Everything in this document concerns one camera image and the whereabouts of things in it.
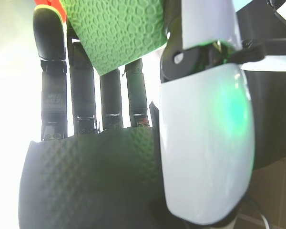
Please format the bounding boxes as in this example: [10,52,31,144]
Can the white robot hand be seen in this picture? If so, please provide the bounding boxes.
[18,0,266,229]

